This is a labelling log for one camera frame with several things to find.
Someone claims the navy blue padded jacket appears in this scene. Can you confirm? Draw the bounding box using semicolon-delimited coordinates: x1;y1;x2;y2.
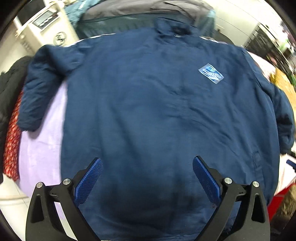
18;18;295;240

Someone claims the lilac bed sheet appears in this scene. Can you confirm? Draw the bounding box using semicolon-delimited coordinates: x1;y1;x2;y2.
18;78;77;240

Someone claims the red bed base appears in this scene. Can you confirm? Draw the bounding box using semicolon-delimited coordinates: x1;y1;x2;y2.
267;183;295;221

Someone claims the red patterned cloth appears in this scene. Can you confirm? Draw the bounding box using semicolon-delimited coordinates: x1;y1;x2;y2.
3;91;23;181

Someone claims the gold satin pillow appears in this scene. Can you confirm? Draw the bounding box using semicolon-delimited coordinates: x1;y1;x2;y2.
269;68;296;113

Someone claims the black garment at bedside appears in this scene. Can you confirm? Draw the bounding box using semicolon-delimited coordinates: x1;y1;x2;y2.
0;56;32;183

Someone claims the white appliance with logo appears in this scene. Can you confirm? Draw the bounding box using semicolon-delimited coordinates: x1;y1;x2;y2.
14;1;79;55

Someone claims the light blue garment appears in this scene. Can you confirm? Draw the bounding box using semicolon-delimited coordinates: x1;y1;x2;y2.
64;0;92;27

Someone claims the white framed monitor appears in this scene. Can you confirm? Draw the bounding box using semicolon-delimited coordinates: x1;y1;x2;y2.
17;0;46;25

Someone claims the black wire rack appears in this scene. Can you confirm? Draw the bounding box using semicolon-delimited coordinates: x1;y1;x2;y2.
243;23;295;85

